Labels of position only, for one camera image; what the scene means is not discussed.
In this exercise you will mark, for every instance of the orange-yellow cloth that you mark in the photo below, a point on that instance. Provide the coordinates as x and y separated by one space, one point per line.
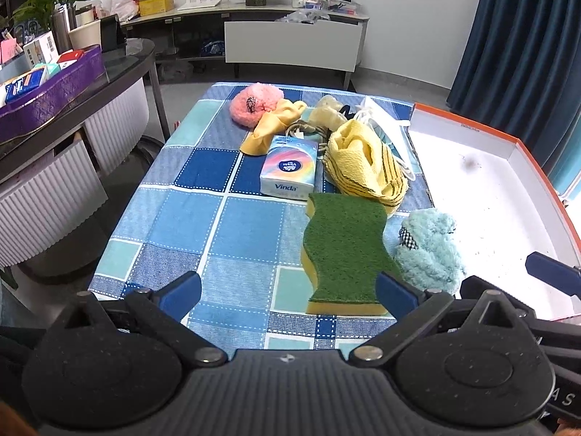
268 129

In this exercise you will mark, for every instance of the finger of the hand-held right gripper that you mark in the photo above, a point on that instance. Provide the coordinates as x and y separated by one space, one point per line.
542 265
472 284

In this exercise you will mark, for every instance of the white plastic bag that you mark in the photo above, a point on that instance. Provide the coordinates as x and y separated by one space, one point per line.
120 2

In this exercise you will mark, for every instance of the green yellow sponge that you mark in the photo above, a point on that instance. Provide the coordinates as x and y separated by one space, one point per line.
340 245

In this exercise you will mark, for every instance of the white cup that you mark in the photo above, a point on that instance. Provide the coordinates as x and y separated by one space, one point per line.
85 35

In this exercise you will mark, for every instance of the dark glass table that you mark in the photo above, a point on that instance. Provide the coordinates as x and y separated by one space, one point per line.
122 68

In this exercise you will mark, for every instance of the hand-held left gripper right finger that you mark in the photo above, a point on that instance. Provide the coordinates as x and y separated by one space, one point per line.
396 293

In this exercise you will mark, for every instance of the dark blue curtain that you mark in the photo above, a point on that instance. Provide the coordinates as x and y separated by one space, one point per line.
513 54

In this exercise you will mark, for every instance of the white printed box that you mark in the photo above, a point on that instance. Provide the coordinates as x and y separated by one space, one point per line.
40 47

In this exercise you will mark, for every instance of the yellow box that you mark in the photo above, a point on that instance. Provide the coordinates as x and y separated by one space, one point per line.
156 3

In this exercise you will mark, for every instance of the white cabinet drawer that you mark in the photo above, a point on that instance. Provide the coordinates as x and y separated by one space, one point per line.
295 47

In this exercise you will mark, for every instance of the white orange box lid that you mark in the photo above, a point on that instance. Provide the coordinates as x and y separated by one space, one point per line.
476 200

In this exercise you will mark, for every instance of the white ribbed cabinet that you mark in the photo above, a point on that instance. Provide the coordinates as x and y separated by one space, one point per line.
45 209
120 127

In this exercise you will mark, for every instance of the blue plastic bag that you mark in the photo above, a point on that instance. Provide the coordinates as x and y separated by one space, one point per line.
212 49

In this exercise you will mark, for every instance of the leafy green plant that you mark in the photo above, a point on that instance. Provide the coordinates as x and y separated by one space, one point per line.
41 0

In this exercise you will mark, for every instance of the yellow striped towel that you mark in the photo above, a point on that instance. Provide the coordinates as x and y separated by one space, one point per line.
358 159

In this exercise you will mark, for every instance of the purple box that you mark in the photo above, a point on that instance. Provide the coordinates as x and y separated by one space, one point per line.
54 95

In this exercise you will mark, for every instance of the group of small packages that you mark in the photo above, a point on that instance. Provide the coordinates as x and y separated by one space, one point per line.
31 79

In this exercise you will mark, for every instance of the blue checked tablecloth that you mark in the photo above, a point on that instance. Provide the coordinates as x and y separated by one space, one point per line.
181 236

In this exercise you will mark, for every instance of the pink fluffy scrunchie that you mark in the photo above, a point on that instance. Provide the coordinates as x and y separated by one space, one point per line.
254 100

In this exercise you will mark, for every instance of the light blue fluffy scrunchie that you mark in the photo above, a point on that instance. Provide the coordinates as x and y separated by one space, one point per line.
431 250

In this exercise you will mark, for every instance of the translucent yellowish glove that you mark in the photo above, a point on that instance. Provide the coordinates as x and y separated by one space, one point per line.
324 116

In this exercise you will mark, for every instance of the grey television cabinet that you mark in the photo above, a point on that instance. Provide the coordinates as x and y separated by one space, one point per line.
254 11

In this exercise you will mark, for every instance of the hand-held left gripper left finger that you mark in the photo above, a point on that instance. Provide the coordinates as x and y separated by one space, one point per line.
181 291

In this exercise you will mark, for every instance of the steel tumbler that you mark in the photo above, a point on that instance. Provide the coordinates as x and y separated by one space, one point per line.
62 27

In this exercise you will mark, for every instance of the clear plastic bags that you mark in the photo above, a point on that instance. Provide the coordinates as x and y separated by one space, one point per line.
302 16

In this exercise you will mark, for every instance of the rainbow tissue pack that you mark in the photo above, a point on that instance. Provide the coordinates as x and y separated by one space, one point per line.
288 168

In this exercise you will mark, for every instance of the white face mask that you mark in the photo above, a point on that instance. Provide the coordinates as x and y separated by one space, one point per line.
386 120

